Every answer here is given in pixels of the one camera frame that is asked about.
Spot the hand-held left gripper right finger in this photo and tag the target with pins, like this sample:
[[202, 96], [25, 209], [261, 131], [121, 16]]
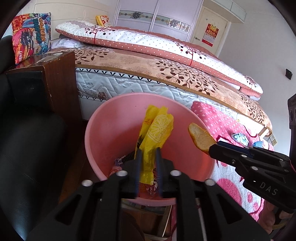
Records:
[[158, 169]]

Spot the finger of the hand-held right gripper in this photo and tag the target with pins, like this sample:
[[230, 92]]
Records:
[[231, 158], [261, 154]]

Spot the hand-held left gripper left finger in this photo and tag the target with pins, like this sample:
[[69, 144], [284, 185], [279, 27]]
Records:
[[138, 166]]

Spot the bread slice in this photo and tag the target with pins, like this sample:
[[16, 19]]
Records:
[[201, 138]]

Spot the yellow plastic wrapper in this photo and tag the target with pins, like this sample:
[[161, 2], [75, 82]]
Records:
[[159, 129]]

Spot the pink plastic bucket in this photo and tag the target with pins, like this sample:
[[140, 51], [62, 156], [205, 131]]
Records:
[[111, 129]]

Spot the blue foam net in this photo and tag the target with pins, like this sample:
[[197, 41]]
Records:
[[258, 144]]

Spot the blue patterned paper wrapper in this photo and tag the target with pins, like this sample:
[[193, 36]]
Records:
[[240, 139]]

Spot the pink polka-dot blanket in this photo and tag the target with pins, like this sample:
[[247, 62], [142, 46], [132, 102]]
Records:
[[219, 120]]

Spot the white quilted mattress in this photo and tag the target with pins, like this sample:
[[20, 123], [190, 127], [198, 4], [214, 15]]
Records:
[[138, 85]]

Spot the bed with floral bedding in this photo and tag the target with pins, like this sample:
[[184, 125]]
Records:
[[143, 67]]

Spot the black leather chair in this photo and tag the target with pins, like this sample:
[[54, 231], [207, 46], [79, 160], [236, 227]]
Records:
[[27, 150]]

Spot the dark wooden nightstand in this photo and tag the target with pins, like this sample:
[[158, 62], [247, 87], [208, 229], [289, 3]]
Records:
[[57, 81]]

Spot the folded tree-print quilt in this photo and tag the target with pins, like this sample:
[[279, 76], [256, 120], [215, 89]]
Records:
[[150, 44]]

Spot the white pillow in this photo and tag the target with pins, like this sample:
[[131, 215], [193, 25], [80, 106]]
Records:
[[64, 44]]

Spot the cream door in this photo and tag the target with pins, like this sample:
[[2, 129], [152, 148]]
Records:
[[208, 16]]

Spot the white overhead cabinet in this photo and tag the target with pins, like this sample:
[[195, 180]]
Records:
[[238, 10]]

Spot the yellow pillow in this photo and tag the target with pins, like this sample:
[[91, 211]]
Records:
[[104, 20]]

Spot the white wardrobe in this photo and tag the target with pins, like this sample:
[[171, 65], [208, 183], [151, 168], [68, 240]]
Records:
[[157, 9]]

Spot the cream headboard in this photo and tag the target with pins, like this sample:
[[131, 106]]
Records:
[[69, 14]]

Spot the colourful printed cushion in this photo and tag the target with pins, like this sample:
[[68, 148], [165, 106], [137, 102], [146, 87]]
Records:
[[30, 37]]

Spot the wall socket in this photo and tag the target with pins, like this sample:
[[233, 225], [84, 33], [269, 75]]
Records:
[[274, 140]]

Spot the wooden bed frame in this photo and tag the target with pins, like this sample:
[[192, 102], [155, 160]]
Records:
[[266, 131]]

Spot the black wall box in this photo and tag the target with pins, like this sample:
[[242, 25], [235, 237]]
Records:
[[289, 74]]

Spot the red wall calendar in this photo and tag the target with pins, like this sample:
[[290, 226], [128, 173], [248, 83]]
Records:
[[210, 34]]

